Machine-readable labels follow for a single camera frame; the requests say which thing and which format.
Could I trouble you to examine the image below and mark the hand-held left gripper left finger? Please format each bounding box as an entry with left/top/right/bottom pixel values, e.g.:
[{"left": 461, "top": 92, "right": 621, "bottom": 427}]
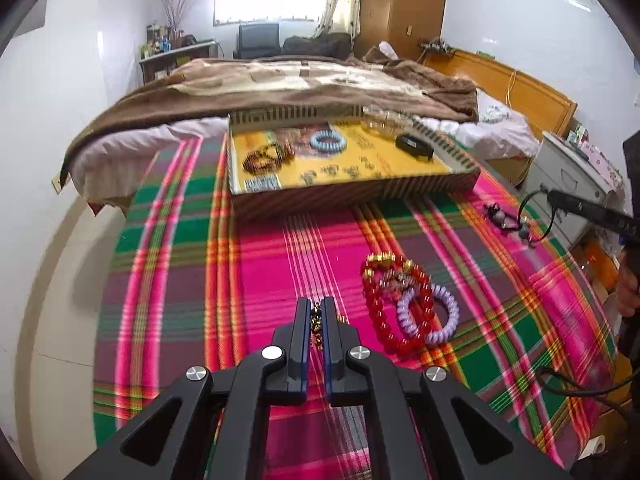
[{"left": 65, "top": 297, "right": 313, "bottom": 480}]

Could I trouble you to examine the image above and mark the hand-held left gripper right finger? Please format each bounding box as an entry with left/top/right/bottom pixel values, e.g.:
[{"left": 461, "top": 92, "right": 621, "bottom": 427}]
[{"left": 320, "top": 296, "right": 571, "bottom": 480}]

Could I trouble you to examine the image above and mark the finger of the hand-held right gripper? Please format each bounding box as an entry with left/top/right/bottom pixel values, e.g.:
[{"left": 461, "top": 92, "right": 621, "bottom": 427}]
[{"left": 546, "top": 189, "right": 640, "bottom": 247}]

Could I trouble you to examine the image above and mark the dark bead bracelet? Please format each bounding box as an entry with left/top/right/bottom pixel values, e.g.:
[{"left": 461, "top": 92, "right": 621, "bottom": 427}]
[{"left": 309, "top": 302, "right": 346, "bottom": 351}]

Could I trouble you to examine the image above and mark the grey bead cord necklace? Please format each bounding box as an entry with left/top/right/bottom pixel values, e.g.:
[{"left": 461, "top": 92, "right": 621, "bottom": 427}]
[{"left": 518, "top": 189, "right": 557, "bottom": 248}]

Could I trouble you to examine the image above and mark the striped cardboard box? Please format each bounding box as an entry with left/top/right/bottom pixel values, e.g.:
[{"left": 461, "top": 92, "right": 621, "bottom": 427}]
[{"left": 227, "top": 105, "right": 482, "bottom": 221}]

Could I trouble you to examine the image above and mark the black wrist band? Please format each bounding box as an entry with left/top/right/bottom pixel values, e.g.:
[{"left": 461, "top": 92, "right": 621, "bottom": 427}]
[{"left": 395, "top": 132, "right": 435, "bottom": 162}]

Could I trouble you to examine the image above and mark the brown bead bracelet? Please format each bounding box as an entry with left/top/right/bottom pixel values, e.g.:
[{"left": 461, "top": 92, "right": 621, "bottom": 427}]
[{"left": 242, "top": 141, "right": 296, "bottom": 175}]

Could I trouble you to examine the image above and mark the blue spiral hair tie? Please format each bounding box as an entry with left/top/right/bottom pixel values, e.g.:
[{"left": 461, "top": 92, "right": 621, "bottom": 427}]
[{"left": 309, "top": 130, "right": 348, "bottom": 153}]

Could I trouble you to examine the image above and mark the person's right hand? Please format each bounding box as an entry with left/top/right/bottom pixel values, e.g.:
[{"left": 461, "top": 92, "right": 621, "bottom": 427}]
[{"left": 616, "top": 247, "right": 640, "bottom": 318}]

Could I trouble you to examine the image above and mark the pink patterned box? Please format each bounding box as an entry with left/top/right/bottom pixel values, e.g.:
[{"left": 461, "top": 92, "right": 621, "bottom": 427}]
[{"left": 582, "top": 142, "right": 624, "bottom": 189}]

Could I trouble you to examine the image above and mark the grey drawer cabinet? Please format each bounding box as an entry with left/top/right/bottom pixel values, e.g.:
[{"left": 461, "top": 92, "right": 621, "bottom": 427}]
[{"left": 520, "top": 131, "right": 626, "bottom": 248}]

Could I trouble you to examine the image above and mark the orange cardboard box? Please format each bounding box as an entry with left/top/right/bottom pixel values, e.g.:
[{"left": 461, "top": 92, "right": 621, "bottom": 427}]
[{"left": 580, "top": 240, "right": 621, "bottom": 292}]

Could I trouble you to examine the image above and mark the pink green plaid cloth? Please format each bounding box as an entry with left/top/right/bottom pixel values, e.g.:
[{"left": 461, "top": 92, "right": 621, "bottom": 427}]
[{"left": 92, "top": 130, "right": 618, "bottom": 480}]

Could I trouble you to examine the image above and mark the wooden headboard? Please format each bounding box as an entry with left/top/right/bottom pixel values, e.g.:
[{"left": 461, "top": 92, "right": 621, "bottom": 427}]
[{"left": 420, "top": 47, "right": 578, "bottom": 141}]

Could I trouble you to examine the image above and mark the bed with brown blanket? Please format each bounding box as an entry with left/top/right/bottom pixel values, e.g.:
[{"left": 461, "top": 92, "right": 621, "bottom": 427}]
[
  {"left": 70, "top": 87, "right": 542, "bottom": 206},
  {"left": 60, "top": 55, "right": 481, "bottom": 186}
]

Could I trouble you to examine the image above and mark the wooden wardrobe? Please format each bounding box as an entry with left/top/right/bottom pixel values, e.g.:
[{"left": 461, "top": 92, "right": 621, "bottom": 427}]
[{"left": 359, "top": 0, "right": 450, "bottom": 63}]

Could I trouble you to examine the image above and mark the dark cloth pile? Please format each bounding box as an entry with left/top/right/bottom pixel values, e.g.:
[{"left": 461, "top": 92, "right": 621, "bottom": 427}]
[{"left": 282, "top": 32, "right": 353, "bottom": 58}]

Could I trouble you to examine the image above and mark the black office chair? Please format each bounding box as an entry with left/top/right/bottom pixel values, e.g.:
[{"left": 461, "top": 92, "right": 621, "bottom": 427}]
[{"left": 234, "top": 22, "right": 281, "bottom": 59}]

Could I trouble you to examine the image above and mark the small desk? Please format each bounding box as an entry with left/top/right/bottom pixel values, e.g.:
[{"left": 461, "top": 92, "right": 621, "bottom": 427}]
[{"left": 139, "top": 39, "right": 219, "bottom": 83}]

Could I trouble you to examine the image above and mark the group of bottles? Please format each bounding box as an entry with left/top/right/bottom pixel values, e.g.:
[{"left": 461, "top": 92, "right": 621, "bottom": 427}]
[{"left": 145, "top": 22, "right": 198, "bottom": 56}]

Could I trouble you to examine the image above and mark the window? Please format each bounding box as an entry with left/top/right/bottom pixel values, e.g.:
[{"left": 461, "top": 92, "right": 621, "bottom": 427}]
[{"left": 214, "top": 0, "right": 326, "bottom": 27}]

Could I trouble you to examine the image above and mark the vase with dry branches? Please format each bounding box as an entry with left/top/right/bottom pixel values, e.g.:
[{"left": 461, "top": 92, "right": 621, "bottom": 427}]
[{"left": 162, "top": 0, "right": 201, "bottom": 41}]

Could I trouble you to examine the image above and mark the red bead bracelet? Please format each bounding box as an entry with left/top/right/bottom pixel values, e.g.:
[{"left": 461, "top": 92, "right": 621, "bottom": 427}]
[{"left": 362, "top": 252, "right": 436, "bottom": 358}]

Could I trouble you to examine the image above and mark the black beaded hair tie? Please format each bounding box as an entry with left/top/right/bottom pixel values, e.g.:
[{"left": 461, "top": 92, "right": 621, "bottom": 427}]
[{"left": 485, "top": 202, "right": 533, "bottom": 247}]

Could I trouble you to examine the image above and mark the purple spiral hair tie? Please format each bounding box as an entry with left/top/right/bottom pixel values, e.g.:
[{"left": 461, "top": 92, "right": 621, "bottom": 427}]
[{"left": 397, "top": 284, "right": 460, "bottom": 345}]

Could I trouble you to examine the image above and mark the black cable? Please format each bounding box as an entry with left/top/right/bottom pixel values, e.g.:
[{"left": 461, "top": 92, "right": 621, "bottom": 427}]
[{"left": 539, "top": 366, "right": 632, "bottom": 414}]

